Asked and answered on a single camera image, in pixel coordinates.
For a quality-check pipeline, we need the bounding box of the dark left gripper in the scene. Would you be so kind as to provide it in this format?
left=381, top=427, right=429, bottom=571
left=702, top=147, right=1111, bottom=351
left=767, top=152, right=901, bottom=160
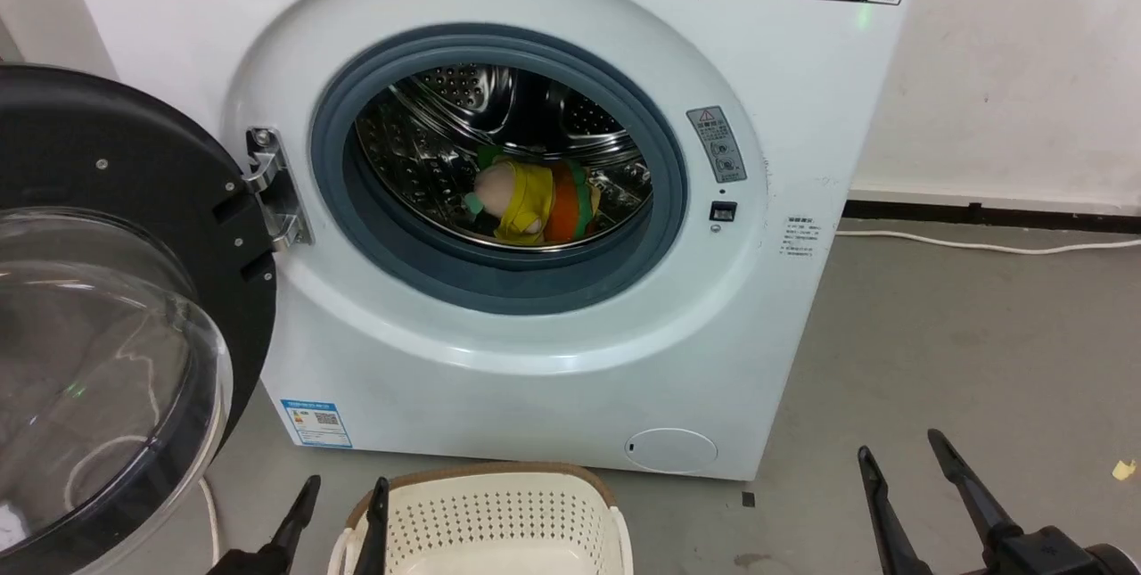
left=207, top=474, right=390, bottom=575

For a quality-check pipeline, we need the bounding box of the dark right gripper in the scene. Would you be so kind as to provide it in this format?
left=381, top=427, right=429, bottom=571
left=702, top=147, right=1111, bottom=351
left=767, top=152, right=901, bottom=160
left=858, top=429, right=1141, bottom=575

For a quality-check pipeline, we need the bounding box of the white perforated laundry basket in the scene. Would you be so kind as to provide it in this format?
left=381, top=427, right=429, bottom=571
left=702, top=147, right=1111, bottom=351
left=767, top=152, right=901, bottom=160
left=327, top=462, right=635, bottom=575

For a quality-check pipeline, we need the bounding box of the white front-load washing machine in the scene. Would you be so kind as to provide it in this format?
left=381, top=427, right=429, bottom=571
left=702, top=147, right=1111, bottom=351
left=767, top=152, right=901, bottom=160
left=55, top=0, right=932, bottom=482

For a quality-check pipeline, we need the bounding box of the plush doll yellow orange green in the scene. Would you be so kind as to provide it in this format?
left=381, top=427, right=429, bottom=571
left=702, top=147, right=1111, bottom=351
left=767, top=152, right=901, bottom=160
left=463, top=146, right=603, bottom=246

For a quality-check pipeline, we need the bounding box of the blue energy label sticker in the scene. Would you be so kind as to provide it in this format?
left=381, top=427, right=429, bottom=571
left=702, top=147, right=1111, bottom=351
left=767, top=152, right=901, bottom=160
left=280, top=398, right=353, bottom=449

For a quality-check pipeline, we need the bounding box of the round white filter cover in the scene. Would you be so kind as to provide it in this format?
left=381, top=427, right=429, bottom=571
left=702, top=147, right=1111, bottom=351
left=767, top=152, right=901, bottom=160
left=624, top=428, right=718, bottom=474

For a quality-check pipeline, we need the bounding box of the black baseboard strip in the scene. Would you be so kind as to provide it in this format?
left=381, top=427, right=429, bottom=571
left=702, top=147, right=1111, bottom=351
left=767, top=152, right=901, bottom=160
left=842, top=199, right=1141, bottom=234

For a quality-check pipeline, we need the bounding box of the grey rubber door gasket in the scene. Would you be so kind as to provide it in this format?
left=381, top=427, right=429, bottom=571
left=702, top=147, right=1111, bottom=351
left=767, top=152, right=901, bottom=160
left=309, top=22, right=689, bottom=316

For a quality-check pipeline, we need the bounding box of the chrome door hinge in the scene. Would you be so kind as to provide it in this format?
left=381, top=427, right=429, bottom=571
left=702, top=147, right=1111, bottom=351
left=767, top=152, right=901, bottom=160
left=242, top=127, right=313, bottom=251

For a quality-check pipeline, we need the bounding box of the stainless steel washer drum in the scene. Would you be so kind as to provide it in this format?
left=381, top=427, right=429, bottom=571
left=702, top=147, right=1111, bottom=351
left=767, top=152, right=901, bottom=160
left=355, top=64, right=654, bottom=251

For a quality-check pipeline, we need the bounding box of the grey warning sticker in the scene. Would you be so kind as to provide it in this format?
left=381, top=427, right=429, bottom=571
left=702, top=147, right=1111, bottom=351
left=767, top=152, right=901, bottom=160
left=685, top=105, right=748, bottom=185

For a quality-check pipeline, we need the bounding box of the black washer door with glass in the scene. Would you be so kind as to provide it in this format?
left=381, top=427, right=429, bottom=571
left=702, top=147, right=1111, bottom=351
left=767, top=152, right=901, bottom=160
left=0, top=64, right=279, bottom=575

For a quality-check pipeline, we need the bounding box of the white floor cable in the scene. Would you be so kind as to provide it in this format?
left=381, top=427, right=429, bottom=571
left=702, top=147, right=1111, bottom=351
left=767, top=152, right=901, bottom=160
left=835, top=229, right=1141, bottom=256
left=198, top=477, right=222, bottom=563

